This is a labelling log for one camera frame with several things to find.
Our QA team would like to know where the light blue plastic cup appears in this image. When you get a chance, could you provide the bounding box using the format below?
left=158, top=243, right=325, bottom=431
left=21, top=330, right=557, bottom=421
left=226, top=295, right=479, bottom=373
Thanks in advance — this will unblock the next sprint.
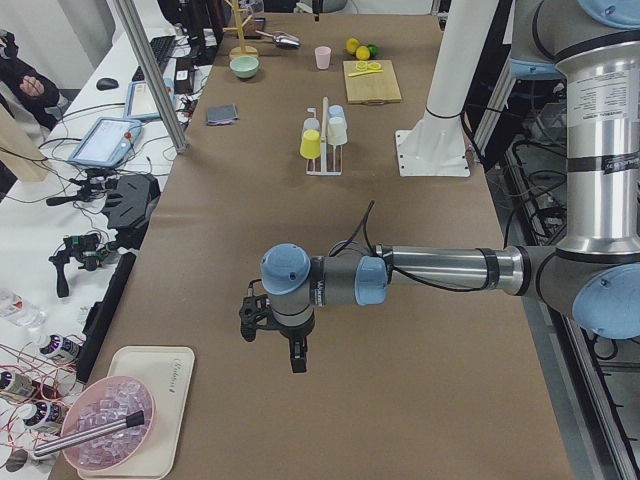
left=328, top=104, right=345, bottom=118

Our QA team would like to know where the grey plastic cup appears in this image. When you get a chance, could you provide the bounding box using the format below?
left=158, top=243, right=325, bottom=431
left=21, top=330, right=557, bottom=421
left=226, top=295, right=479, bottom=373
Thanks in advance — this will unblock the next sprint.
left=303, top=117, right=321, bottom=132

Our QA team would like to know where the black stand base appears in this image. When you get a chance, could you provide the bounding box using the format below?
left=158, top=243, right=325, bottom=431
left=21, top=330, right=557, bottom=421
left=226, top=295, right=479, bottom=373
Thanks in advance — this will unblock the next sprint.
left=102, top=174, right=161, bottom=250

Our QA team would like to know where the aluminium frame post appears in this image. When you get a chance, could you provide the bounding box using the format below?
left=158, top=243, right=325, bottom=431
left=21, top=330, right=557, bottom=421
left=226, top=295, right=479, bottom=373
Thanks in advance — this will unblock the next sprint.
left=113, top=0, right=187, bottom=154

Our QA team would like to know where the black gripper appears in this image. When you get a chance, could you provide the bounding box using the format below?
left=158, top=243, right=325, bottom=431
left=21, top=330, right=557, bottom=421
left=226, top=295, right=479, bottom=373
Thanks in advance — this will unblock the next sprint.
left=239, top=294, right=308, bottom=374

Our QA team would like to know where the plastic water bottle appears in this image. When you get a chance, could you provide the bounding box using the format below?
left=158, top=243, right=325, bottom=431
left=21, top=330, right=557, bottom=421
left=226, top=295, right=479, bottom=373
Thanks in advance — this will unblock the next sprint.
left=1, top=287, right=46, bottom=329

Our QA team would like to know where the black keyboard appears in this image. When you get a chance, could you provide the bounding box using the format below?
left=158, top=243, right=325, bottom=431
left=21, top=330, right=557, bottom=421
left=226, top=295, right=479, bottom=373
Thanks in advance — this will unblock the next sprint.
left=150, top=35, right=176, bottom=74

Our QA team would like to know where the wooden cutting board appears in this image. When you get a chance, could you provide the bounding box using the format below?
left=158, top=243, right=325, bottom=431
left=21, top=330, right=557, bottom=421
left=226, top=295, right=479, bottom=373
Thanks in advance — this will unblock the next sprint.
left=342, top=60, right=402, bottom=104

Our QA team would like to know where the yellow lemon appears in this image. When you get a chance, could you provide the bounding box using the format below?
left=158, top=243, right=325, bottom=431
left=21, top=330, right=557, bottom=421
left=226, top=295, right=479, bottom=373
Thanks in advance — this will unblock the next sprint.
left=355, top=45, right=371, bottom=61
left=345, top=37, right=360, bottom=55

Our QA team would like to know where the grey folded cloth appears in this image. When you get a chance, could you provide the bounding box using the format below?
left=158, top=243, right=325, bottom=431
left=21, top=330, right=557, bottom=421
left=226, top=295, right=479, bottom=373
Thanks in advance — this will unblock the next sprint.
left=206, top=103, right=238, bottom=126

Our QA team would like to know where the pink bowl of ice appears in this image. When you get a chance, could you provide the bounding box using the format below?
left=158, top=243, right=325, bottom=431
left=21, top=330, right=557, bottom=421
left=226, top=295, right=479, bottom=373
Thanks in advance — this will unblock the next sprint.
left=60, top=375, right=157, bottom=472

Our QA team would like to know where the small purple label bottle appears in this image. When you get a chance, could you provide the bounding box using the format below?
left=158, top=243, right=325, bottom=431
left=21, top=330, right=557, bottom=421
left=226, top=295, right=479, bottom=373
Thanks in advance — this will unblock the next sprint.
left=36, top=334, right=82, bottom=365

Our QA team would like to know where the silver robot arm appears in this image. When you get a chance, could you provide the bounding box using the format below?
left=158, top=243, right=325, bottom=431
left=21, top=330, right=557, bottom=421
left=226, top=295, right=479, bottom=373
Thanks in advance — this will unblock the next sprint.
left=239, top=1, right=639, bottom=373

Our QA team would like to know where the white plastic cup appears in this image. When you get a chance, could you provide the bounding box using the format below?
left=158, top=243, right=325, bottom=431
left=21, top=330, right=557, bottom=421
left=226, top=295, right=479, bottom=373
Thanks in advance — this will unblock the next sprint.
left=327, top=116, right=348, bottom=146

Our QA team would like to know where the metal scoop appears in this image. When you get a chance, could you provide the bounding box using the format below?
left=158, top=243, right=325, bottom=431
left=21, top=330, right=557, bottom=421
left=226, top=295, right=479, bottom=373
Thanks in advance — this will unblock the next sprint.
left=256, top=30, right=301, bottom=49

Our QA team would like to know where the black computer mouse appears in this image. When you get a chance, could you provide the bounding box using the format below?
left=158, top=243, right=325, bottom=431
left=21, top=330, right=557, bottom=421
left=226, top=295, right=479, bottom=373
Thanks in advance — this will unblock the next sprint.
left=96, top=77, right=119, bottom=91

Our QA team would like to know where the metal muddler stick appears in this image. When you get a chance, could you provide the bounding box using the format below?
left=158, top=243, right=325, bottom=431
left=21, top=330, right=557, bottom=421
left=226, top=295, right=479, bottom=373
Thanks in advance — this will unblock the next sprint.
left=33, top=410, right=145, bottom=459

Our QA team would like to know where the pink plastic cup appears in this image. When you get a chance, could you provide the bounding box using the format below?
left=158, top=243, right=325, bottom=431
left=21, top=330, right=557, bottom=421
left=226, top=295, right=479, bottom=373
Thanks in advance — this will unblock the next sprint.
left=314, top=46, right=332, bottom=70

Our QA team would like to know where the mint green bowl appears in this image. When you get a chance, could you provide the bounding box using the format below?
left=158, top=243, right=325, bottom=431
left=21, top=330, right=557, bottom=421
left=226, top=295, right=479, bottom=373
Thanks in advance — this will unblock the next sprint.
left=229, top=55, right=260, bottom=80

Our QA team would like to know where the wooden mug tree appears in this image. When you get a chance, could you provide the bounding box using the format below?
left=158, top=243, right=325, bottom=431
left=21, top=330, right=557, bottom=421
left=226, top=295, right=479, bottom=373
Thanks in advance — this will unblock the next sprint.
left=223, top=0, right=259, bottom=60

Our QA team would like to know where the white wire cup holder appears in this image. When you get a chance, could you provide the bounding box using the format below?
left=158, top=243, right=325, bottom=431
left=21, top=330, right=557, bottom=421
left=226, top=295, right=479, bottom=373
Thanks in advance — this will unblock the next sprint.
left=301, top=97, right=347, bottom=176

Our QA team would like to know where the blue teach pendant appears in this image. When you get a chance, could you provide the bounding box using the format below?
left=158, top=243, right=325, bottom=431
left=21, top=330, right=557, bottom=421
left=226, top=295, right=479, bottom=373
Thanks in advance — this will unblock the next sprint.
left=124, top=80, right=160, bottom=121
left=67, top=117, right=143, bottom=168

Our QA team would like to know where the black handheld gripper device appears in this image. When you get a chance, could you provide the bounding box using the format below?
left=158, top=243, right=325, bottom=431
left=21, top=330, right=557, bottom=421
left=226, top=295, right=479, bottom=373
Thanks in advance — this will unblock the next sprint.
left=49, top=233, right=120, bottom=298

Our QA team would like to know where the yellow plastic knife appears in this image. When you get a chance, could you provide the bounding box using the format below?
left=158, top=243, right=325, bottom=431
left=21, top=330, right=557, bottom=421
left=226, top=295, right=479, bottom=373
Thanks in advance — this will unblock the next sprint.
left=347, top=70, right=384, bottom=78

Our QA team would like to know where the yellow plastic cup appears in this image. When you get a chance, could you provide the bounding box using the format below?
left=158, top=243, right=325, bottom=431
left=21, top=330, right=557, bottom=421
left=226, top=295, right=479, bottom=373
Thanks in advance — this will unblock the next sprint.
left=299, top=129, right=321, bottom=160

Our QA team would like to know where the cream plastic tray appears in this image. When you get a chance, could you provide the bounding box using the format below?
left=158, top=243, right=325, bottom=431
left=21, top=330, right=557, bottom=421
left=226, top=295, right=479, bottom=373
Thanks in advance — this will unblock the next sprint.
left=77, top=346, right=195, bottom=479

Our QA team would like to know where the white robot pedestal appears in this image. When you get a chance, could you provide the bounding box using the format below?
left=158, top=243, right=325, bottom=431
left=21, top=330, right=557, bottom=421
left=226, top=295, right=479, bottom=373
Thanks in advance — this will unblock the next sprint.
left=395, top=1, right=499, bottom=178

